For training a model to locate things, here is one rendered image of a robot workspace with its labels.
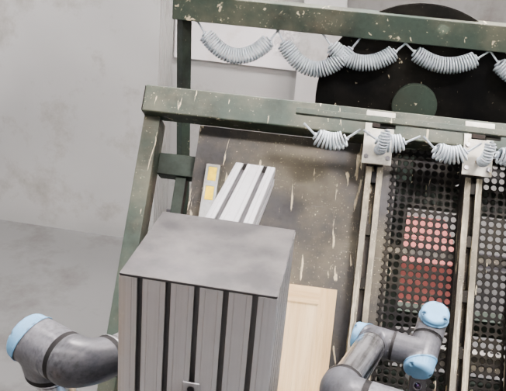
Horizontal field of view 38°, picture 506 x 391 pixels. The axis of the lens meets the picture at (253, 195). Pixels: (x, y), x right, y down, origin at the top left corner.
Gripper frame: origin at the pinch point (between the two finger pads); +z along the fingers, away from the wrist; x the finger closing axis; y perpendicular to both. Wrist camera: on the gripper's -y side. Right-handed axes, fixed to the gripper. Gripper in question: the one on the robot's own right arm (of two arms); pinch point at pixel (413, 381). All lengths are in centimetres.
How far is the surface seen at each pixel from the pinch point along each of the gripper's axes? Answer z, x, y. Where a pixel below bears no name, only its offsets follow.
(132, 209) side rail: 1, 100, 48
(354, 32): -22, 32, 132
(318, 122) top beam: -20, 39, 82
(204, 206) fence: 1, 75, 54
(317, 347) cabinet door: 23.8, 29.1, 19.2
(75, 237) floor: 258, 229, 210
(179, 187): 5, 87, 64
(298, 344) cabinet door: 23.8, 35.4, 19.3
